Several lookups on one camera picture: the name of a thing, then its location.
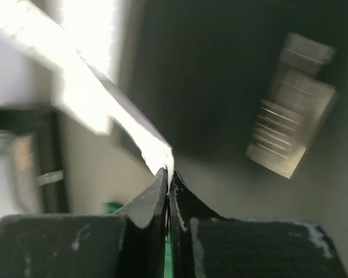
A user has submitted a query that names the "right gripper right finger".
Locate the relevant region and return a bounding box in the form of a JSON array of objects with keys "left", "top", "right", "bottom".
[{"left": 169, "top": 173, "right": 347, "bottom": 277}]

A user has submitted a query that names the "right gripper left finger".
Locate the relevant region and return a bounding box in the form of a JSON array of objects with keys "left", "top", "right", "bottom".
[{"left": 0, "top": 169, "right": 168, "bottom": 277}]

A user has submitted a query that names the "white folder black inside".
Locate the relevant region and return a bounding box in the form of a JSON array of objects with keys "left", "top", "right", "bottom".
[{"left": 110, "top": 0, "right": 348, "bottom": 224}]

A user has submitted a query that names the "white printed paper stack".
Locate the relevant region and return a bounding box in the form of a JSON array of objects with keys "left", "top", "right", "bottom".
[{"left": 0, "top": 1, "right": 175, "bottom": 180}]

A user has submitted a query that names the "black glass-lid display box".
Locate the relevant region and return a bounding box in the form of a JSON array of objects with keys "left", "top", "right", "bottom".
[{"left": 0, "top": 107, "right": 70, "bottom": 214}]

